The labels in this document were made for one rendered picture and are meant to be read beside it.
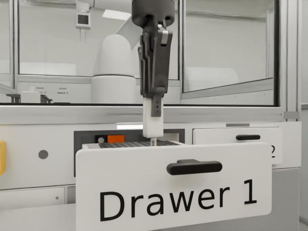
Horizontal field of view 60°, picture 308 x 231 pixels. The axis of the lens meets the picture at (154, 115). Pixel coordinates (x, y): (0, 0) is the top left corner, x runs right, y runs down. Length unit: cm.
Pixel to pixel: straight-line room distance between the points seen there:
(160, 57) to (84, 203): 24
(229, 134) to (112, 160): 49
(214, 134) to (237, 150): 35
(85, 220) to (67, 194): 35
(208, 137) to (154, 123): 32
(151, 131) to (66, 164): 29
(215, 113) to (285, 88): 26
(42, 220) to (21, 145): 18
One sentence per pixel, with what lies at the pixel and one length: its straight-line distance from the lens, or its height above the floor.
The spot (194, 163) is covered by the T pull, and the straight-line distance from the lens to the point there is 34.
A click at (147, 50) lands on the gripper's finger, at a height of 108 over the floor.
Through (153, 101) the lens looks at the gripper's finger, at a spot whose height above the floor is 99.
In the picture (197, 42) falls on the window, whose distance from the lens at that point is 80.
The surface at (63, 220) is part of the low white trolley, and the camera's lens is 60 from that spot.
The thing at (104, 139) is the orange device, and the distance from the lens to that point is 105.
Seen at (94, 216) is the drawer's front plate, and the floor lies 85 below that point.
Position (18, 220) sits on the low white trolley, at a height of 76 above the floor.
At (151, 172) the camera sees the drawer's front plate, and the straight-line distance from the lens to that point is 36.
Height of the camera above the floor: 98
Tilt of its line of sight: 1 degrees down
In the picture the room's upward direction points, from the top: straight up
